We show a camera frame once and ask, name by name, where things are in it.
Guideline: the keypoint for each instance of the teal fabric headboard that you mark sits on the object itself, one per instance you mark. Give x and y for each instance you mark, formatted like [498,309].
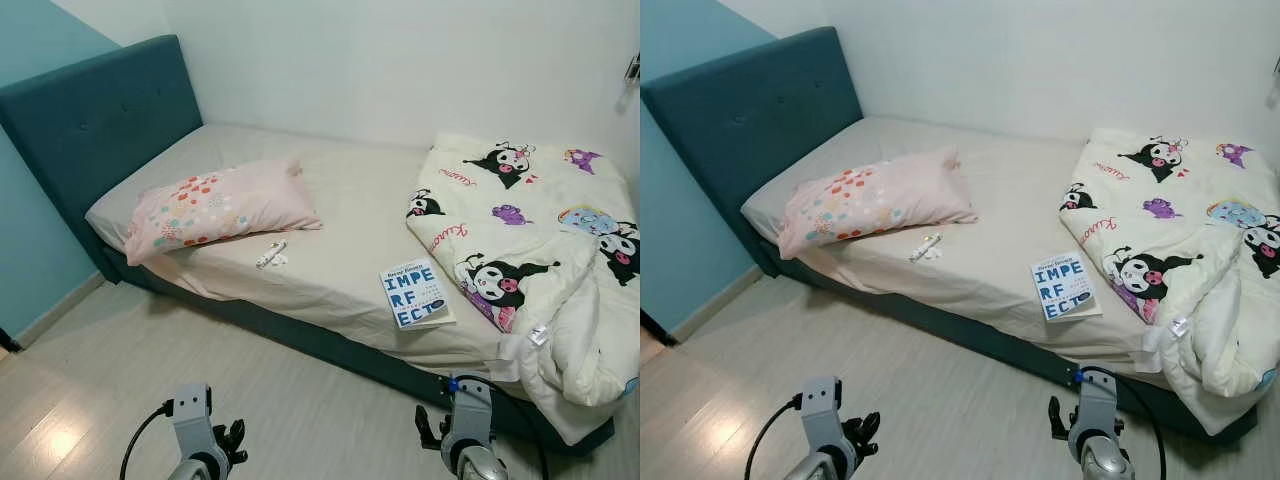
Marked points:
[760,120]
[90,130]

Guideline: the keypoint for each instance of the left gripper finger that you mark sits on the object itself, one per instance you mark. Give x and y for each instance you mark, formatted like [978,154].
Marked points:
[237,432]
[853,428]
[219,436]
[870,424]

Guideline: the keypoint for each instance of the beige sheeted mattress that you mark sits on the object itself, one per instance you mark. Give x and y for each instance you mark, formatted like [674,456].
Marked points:
[350,200]
[1000,190]

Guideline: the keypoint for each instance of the small white tube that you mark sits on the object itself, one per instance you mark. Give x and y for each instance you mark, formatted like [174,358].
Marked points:
[268,256]
[922,250]

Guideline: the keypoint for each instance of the black door frame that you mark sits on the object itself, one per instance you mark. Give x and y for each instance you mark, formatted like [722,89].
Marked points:
[8,342]
[655,328]

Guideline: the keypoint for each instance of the crumpled white tissue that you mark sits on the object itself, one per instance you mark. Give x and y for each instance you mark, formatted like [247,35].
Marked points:
[282,260]
[937,255]

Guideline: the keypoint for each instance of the pale skirting board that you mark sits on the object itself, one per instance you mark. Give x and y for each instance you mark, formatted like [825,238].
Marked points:
[60,310]
[715,300]

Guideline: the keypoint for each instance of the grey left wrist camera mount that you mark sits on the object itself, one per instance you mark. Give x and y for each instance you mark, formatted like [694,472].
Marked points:
[822,410]
[190,420]

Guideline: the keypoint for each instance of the cartoon print cream quilt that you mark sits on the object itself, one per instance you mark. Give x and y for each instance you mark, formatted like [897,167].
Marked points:
[1180,220]
[540,230]

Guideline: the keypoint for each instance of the white blue-lettered book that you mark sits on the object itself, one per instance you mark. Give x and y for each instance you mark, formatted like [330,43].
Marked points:
[1065,288]
[415,295]

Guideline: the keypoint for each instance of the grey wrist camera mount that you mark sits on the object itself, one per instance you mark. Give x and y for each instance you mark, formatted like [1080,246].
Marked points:
[822,410]
[468,415]
[1097,410]
[190,420]

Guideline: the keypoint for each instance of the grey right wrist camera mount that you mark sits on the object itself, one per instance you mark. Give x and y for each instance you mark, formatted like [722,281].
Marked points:
[468,415]
[1097,410]

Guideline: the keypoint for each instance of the pink patterned pillow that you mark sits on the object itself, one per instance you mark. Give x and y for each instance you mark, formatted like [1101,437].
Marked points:
[220,205]
[870,200]

